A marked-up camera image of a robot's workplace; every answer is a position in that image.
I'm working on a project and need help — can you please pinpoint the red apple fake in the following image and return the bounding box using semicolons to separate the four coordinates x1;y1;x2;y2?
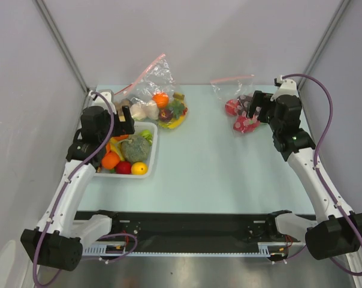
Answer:
115;161;132;175

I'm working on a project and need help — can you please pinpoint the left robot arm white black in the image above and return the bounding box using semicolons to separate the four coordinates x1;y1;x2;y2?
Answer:
20;91;135;271

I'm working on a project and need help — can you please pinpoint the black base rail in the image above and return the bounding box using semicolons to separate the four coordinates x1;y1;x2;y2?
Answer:
75;210;304;257

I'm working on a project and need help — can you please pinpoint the yellow banana in basket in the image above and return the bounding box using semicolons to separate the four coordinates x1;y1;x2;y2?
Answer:
109;138;125;161

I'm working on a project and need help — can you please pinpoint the zip bag orange seal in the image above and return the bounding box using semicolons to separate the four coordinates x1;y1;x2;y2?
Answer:
114;97;159;121

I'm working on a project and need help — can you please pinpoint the banana in bag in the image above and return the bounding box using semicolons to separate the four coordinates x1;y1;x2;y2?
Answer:
158;99;188;129

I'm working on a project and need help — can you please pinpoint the green melon fake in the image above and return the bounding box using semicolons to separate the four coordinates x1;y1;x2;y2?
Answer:
120;135;150;163

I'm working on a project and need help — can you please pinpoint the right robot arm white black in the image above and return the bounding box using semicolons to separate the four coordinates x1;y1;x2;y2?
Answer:
247;74;362;260

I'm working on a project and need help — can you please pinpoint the orange fake front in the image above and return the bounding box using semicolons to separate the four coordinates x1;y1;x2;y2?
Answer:
101;152;120;170

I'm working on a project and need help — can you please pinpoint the orange in bag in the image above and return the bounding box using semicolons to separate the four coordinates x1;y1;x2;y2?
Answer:
152;92;169;109

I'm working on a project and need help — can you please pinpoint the zip bag with red toys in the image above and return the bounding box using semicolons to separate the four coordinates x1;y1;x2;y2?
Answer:
210;74;261;136

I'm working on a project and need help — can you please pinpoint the zip bag with mixed fruit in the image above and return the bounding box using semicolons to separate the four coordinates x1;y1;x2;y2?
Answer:
125;53;187;125

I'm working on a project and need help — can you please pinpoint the white plastic basket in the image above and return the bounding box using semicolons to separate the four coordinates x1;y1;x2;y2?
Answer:
95;121;158;179

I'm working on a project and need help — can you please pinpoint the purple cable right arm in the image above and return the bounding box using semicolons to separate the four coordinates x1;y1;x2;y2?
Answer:
270;73;362;276

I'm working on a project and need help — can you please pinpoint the yellow lemon fake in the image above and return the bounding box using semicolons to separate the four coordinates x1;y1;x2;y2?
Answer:
131;162;148;175

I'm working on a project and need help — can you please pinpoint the white cauliflower fake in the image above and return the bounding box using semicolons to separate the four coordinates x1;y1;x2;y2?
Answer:
130;100;159;121

